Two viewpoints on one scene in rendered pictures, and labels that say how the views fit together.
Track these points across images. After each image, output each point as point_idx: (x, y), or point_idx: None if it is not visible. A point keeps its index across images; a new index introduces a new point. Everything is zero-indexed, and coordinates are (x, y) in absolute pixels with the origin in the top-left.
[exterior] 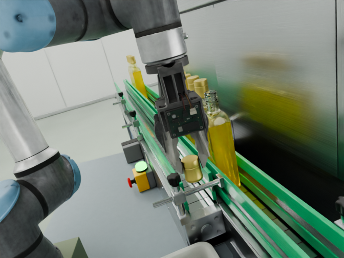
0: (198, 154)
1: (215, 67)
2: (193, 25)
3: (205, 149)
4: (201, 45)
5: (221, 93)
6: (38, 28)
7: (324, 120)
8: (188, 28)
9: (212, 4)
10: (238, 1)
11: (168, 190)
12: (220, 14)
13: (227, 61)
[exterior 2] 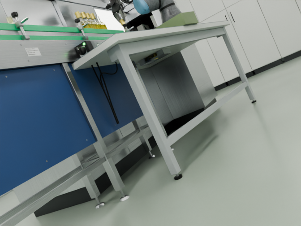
0: (119, 20)
1: (66, 23)
2: (34, 4)
3: (120, 18)
4: (43, 15)
5: None
6: None
7: None
8: (27, 5)
9: (50, 1)
10: (72, 3)
11: None
12: (65, 4)
13: (72, 20)
